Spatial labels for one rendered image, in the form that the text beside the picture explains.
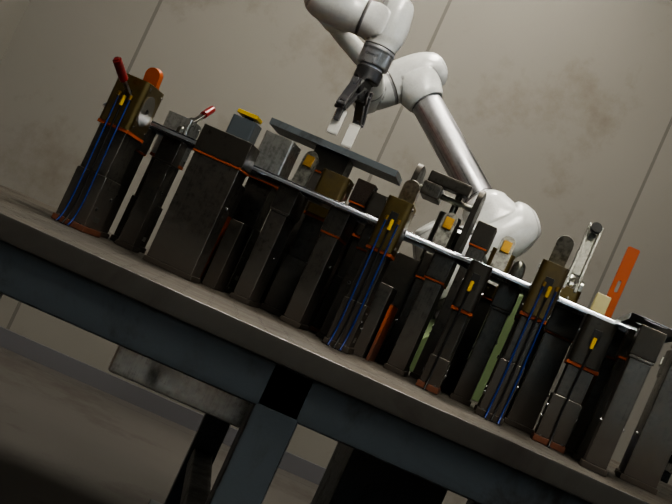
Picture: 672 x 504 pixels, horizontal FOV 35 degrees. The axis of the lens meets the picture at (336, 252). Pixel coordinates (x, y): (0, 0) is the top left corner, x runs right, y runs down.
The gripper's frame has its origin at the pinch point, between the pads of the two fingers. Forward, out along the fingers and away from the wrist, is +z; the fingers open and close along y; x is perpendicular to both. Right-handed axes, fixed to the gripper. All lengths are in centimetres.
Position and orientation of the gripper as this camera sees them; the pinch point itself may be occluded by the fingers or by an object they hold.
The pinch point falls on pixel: (340, 136)
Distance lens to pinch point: 292.1
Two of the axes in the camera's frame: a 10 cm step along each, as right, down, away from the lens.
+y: -2.8, -1.7, -9.4
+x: 8.7, 3.8, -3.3
